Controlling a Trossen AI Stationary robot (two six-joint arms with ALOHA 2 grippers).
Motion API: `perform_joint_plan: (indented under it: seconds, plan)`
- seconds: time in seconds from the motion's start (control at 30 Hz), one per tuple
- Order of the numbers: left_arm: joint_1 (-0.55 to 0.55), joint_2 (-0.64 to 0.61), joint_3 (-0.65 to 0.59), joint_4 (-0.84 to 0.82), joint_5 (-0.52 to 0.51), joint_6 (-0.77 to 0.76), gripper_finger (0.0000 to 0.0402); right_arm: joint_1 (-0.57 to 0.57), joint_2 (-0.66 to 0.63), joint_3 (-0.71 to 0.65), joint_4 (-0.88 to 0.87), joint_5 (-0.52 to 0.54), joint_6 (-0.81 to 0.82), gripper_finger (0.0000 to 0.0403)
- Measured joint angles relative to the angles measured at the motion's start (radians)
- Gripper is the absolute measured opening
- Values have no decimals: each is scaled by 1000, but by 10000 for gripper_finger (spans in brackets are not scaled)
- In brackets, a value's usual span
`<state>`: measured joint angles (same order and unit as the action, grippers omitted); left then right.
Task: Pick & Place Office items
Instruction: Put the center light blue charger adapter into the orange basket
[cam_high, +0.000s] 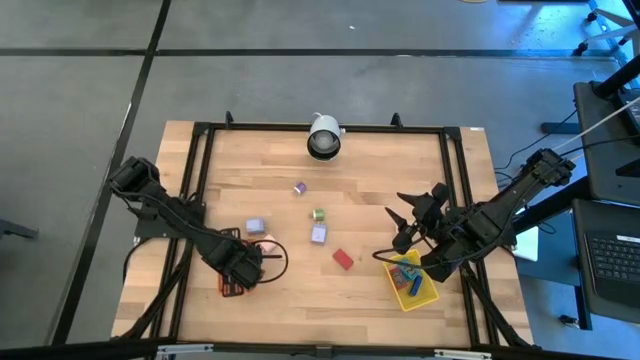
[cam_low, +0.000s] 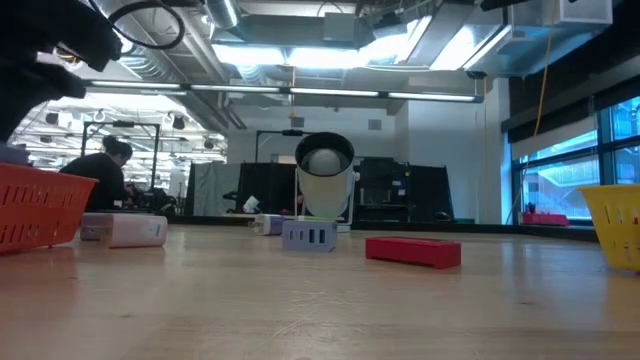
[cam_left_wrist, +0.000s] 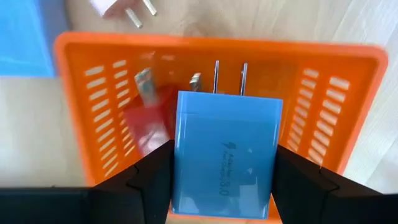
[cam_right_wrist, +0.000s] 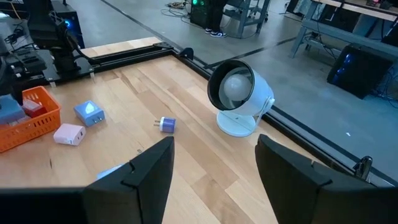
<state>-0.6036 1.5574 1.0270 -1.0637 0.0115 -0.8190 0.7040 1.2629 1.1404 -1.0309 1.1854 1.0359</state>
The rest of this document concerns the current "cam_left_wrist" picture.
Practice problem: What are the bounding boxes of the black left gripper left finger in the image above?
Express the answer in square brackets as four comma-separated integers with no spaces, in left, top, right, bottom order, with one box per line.
[90,139,175,224]

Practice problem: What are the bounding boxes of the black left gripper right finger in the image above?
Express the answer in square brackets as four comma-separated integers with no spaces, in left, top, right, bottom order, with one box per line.
[272,144,398,224]

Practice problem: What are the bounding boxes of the red wall charger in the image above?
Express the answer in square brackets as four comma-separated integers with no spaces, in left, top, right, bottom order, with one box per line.
[123,67,203,158]

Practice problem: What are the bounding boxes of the bluish lavender wall charger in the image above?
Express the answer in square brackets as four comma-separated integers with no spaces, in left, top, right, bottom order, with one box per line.
[170,60,284,220]

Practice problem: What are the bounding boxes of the pink wall charger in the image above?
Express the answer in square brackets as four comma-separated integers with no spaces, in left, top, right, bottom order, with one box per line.
[88,0,158,30]

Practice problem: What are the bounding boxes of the orange plastic basket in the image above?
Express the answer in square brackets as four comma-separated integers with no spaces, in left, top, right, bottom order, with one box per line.
[53,30,389,224]

